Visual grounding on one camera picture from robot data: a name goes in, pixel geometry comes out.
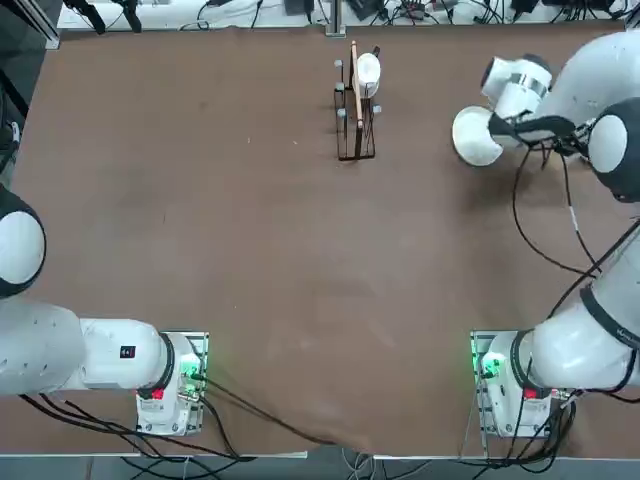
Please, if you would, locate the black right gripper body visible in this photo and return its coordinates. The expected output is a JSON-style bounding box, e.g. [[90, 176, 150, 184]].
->
[[549, 124, 597, 156]]

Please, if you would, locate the white round plate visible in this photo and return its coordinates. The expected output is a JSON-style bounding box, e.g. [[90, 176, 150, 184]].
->
[[451, 105, 503, 168]]

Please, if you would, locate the black tripod leg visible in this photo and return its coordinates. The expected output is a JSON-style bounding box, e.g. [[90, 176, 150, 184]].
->
[[115, 0, 144, 34], [63, 0, 107, 35]]

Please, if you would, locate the black stand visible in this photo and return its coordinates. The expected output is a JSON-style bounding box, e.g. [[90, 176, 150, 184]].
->
[[0, 64, 32, 176]]

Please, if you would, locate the white mug black handle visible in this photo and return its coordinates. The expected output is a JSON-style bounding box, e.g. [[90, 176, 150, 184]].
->
[[352, 45, 384, 100]]

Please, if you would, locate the black wire cup rack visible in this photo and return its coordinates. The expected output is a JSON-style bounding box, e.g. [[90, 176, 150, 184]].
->
[[331, 40, 384, 162]]

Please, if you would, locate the dark brown base cable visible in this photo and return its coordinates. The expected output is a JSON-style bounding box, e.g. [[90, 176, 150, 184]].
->
[[197, 374, 351, 448]]

